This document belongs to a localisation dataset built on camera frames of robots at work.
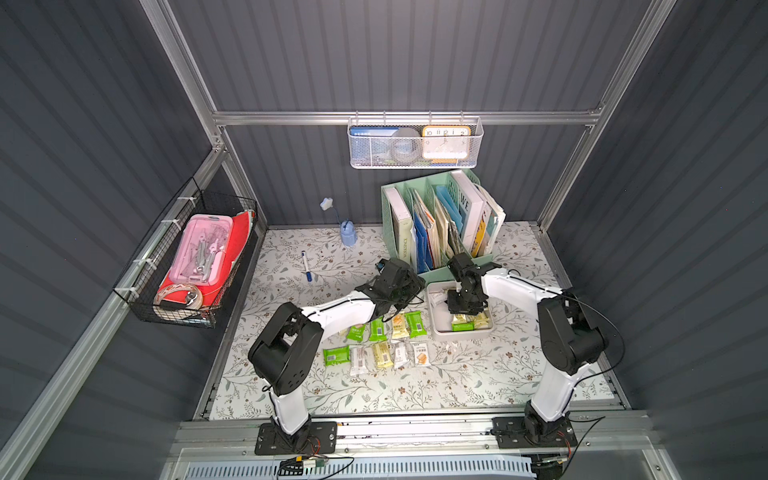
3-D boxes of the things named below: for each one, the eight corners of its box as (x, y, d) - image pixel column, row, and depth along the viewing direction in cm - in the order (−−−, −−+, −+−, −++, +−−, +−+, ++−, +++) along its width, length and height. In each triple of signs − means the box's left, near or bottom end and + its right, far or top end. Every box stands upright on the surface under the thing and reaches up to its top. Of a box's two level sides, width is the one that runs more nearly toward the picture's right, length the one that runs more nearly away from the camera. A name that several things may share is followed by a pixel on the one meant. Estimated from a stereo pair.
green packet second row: (324, 366, 87) (323, 363, 85) (324, 351, 90) (323, 348, 88) (351, 362, 88) (350, 360, 86) (350, 347, 91) (349, 345, 89)
